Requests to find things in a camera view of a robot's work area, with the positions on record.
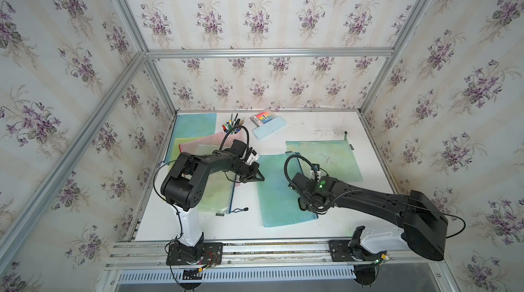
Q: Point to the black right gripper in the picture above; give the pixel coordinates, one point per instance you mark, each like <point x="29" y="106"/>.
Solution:
<point x="302" y="201"/>

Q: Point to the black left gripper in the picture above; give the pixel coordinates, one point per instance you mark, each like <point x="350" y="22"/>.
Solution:
<point x="253" y="168"/>

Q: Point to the large teal document bag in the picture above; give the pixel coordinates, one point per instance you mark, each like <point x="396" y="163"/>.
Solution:
<point x="278" y="203"/>

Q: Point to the pale green document bag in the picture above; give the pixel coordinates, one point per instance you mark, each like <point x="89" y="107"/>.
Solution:
<point x="334" y="156"/>

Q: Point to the pink mesh document bag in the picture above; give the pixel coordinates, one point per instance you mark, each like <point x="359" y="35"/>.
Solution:
<point x="208" y="144"/>

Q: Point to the light green document bag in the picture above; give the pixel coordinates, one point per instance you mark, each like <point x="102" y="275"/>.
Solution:
<point x="218" y="194"/>

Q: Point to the blue mesh document bag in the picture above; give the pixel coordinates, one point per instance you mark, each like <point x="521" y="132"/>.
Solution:
<point x="194" y="125"/>

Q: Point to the yellow mesh document bag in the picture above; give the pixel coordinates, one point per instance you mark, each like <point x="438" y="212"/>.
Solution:
<point x="173" y="150"/>

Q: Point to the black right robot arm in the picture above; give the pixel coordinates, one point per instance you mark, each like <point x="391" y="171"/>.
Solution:
<point x="414" y="222"/>

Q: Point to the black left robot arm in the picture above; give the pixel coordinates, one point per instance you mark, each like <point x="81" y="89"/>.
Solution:
<point x="185" y="185"/>

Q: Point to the light blue booklet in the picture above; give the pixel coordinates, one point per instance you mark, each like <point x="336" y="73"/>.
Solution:
<point x="269" y="128"/>

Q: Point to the pink metal pen bucket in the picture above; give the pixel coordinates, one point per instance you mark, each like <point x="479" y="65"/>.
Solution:
<point x="233" y="124"/>

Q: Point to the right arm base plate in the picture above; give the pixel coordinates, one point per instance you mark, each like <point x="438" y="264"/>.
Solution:
<point x="349" y="250"/>

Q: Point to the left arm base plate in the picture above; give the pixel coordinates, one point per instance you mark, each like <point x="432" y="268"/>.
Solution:
<point x="205" y="253"/>

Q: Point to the aluminium mounting rail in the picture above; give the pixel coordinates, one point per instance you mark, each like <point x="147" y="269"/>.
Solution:
<point x="236" y="253"/>

